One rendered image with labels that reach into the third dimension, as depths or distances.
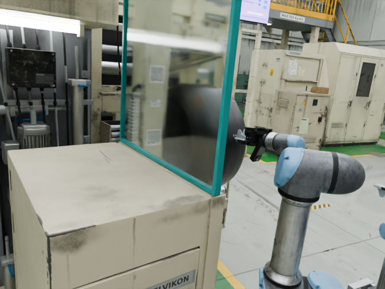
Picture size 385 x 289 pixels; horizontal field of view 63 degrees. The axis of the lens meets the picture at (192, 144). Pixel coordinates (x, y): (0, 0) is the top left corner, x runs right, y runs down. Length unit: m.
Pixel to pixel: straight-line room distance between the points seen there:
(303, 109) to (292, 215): 5.23
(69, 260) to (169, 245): 0.21
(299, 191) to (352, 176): 0.14
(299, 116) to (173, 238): 5.47
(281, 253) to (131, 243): 0.51
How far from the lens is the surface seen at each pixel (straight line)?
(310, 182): 0.89
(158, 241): 0.70
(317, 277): 1.13
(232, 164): 1.56
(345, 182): 0.90
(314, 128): 6.42
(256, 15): 5.62
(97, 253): 0.64
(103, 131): 1.89
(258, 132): 1.39
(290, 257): 1.02
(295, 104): 5.95
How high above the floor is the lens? 1.56
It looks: 14 degrees down
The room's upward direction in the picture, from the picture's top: 5 degrees clockwise
